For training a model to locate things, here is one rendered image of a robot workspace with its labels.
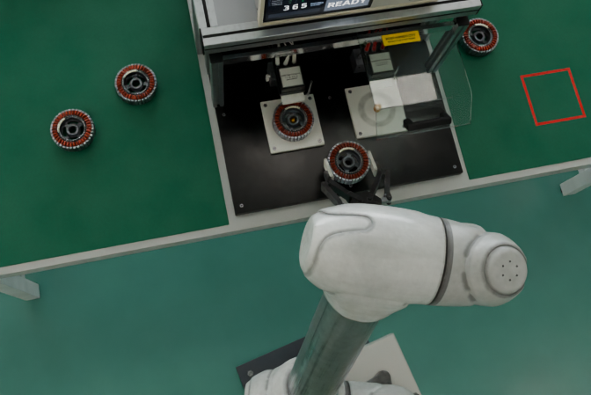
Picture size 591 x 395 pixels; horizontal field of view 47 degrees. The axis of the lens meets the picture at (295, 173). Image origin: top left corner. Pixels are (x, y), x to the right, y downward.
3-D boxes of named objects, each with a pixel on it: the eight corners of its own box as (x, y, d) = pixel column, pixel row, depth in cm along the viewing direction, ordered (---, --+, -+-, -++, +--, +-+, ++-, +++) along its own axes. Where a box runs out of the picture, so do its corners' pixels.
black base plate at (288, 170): (460, 174, 189) (463, 171, 187) (235, 215, 180) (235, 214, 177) (418, 25, 201) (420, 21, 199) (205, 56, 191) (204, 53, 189)
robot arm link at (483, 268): (499, 232, 111) (419, 219, 109) (554, 229, 93) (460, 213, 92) (490, 312, 109) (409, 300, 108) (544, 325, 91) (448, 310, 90)
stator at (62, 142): (102, 120, 183) (99, 115, 180) (85, 157, 180) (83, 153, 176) (62, 107, 183) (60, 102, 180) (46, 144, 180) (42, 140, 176)
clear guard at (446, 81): (470, 124, 165) (478, 115, 160) (376, 140, 162) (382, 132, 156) (435, 6, 174) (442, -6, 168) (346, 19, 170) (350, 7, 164)
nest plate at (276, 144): (324, 145, 185) (324, 143, 184) (270, 154, 183) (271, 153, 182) (312, 95, 189) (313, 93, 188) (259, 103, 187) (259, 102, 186)
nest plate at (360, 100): (407, 130, 189) (409, 129, 188) (356, 139, 187) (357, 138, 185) (394, 82, 193) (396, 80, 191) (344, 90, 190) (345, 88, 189)
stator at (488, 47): (492, 61, 200) (497, 55, 196) (456, 53, 199) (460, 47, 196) (496, 27, 203) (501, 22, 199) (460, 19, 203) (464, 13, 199)
